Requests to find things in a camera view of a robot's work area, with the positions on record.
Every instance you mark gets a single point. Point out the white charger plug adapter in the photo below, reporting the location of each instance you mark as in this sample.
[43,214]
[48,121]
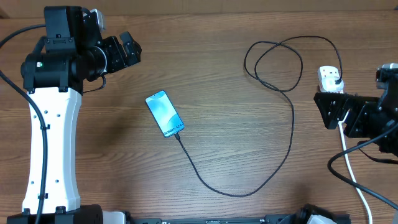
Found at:
[329,85]

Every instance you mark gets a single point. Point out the Samsung Galaxy smartphone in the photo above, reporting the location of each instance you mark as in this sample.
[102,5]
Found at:
[165,114]

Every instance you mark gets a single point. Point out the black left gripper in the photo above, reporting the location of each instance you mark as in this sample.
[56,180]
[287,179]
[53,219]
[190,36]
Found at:
[119,60]

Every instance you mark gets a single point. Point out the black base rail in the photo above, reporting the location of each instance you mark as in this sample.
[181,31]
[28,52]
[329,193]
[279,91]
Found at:
[267,219]

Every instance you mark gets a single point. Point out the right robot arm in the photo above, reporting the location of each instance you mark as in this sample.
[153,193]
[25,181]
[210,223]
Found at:
[340,166]

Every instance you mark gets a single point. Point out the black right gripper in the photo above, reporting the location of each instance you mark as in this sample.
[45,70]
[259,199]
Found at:
[322,117]

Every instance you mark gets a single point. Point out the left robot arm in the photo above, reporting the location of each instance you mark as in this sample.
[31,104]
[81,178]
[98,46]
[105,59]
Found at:
[71,53]

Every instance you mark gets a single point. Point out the white power strip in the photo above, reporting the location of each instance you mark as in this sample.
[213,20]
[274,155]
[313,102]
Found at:
[328,72]

